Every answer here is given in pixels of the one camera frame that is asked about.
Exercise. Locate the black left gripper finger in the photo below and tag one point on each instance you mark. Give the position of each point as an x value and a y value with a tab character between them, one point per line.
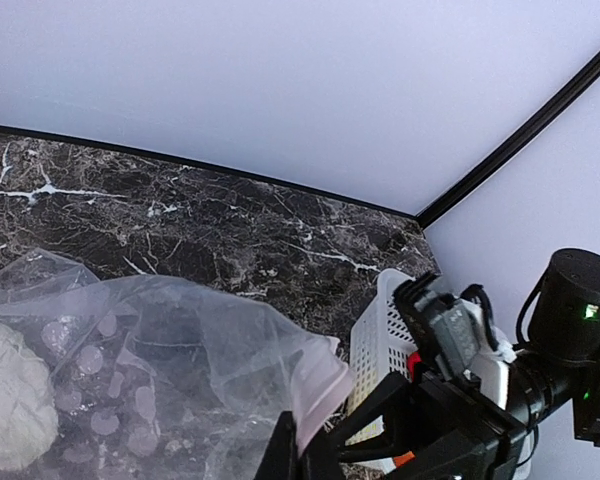
280	460

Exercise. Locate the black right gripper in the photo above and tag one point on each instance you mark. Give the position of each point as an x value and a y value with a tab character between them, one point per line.
460	420

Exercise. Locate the clear zip top bag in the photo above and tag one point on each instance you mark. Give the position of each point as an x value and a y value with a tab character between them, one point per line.
157	377

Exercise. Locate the white toy cauliflower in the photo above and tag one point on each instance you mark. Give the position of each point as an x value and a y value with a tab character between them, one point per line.
28	417

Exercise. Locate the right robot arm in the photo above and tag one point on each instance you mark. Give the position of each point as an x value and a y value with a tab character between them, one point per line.
557	345

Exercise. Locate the white perforated plastic basket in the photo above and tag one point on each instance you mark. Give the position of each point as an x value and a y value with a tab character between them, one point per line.
380	342

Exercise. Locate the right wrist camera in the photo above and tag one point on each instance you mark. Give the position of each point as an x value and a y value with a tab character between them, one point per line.
455	335

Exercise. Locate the black right corner post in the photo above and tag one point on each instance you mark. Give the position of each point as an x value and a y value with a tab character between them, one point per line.
528	131

